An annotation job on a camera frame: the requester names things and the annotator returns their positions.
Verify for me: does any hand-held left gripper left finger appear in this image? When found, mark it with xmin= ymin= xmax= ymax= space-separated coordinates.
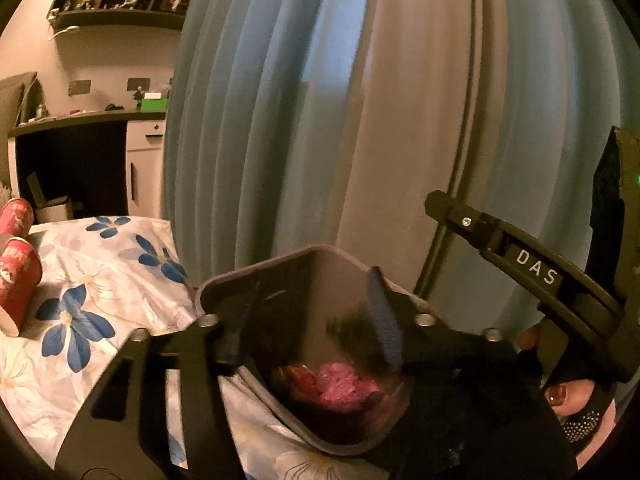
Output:
xmin=55 ymin=282 xmax=261 ymax=480

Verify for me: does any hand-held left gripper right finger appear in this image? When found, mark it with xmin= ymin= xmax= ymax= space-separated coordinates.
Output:
xmin=367 ymin=267 xmax=556 ymax=480

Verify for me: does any dark desk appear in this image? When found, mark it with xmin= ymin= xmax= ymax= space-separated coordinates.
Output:
xmin=7 ymin=110 xmax=168 ymax=221

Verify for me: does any floral white blue blanket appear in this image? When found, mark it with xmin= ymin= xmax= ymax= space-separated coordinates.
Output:
xmin=0 ymin=215 xmax=381 ymax=480

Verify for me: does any large pink plastic bag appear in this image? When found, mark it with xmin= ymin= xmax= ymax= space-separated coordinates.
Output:
xmin=315 ymin=362 xmax=381 ymax=411

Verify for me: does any white drawer cabinet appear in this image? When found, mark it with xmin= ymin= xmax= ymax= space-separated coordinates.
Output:
xmin=125 ymin=120 xmax=168 ymax=218

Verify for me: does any brown padded headboard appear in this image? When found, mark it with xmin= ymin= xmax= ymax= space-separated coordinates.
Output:
xmin=0 ymin=72 xmax=38 ymax=186

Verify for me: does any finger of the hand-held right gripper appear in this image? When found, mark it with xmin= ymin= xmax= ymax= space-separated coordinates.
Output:
xmin=424 ymin=190 xmax=632 ymax=382

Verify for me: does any blue curtain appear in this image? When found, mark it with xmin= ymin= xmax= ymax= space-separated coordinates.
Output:
xmin=162 ymin=0 xmax=640 ymax=411

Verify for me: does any large red foil wrapper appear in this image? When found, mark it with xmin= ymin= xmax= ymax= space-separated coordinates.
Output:
xmin=280 ymin=365 xmax=321 ymax=401

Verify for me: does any grey plastic bin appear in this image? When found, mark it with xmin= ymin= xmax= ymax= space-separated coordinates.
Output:
xmin=195 ymin=244 xmax=436 ymax=458

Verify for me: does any person's right hand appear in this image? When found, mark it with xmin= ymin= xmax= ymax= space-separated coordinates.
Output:
xmin=517 ymin=324 xmax=632 ymax=468

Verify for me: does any red paper cup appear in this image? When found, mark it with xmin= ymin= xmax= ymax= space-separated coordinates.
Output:
xmin=0 ymin=199 xmax=35 ymax=238
xmin=0 ymin=239 xmax=43 ymax=337

